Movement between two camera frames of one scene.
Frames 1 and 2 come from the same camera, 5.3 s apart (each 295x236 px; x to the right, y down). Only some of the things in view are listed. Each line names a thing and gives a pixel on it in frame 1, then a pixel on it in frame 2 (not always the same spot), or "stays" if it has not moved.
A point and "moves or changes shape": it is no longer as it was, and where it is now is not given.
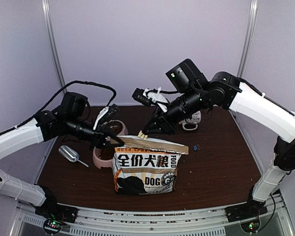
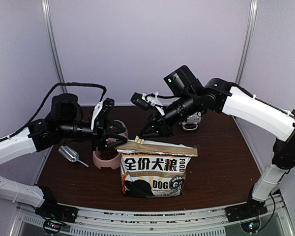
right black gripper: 167,126 stays
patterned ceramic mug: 194,119 stays
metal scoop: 70,154 stays
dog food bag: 145,165 moves or changes shape
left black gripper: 99,139 stays
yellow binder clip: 141,135 moves or changes shape
